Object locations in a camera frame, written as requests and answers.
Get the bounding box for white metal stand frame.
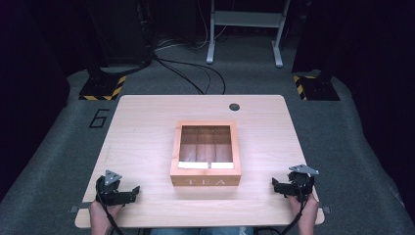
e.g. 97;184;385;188
206;0;294;69

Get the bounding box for short white tea bag packet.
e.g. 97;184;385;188
210;162;235;170

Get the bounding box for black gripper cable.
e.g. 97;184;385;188
95;182;125;235
254;192;309;235

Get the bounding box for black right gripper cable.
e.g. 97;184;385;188
254;192;309;235

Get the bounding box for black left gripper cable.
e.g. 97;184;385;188
95;182;125;235

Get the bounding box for black base with hazard stripes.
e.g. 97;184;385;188
292;74;341;102
78;74;127;102

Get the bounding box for person's right hand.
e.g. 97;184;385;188
287;194;320;220

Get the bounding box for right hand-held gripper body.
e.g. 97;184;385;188
287;164;320;203

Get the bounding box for black cabinet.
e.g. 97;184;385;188
85;0;154;68

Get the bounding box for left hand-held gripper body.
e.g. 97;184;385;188
95;169;127;207

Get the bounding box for wooden tea box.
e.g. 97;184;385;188
169;120;243;187

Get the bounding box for person's left hand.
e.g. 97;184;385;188
89;201;123;224

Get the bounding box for long white tea bag packet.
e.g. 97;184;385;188
177;161;209;170

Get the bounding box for white floor cables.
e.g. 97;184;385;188
155;0;229;52

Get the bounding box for black floor cables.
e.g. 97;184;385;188
152;55;227;96

